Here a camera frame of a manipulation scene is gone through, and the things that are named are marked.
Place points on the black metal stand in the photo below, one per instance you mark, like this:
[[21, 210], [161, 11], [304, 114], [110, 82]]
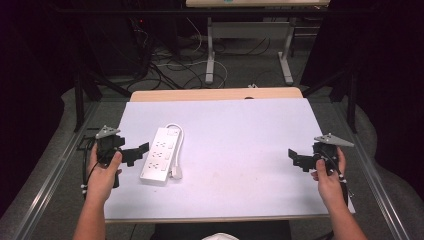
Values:
[[80, 96], [350, 96]]

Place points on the wooden table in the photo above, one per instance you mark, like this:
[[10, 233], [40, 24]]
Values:
[[213, 94]]

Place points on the white desk with metal legs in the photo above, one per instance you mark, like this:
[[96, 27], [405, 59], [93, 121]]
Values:
[[250, 30]]

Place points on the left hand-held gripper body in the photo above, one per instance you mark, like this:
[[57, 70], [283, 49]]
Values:
[[107, 144]]

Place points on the person's dark clothing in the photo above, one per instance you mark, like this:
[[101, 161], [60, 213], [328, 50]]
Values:
[[220, 230]]

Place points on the person's right hand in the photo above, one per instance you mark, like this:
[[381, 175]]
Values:
[[328, 186]]

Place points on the dark computer tower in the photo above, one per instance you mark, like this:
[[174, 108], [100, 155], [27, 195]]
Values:
[[110, 43]]

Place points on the white power strip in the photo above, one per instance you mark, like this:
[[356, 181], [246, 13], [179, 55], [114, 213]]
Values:
[[160, 154]]

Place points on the person's left hand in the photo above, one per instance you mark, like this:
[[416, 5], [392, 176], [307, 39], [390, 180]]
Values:
[[101, 181]]

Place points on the aluminium rail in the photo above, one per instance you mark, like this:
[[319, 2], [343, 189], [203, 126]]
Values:
[[53, 173], [373, 173]]

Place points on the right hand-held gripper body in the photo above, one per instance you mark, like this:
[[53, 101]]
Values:
[[328, 150]]

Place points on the white table mat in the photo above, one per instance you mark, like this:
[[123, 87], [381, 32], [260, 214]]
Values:
[[226, 150]]

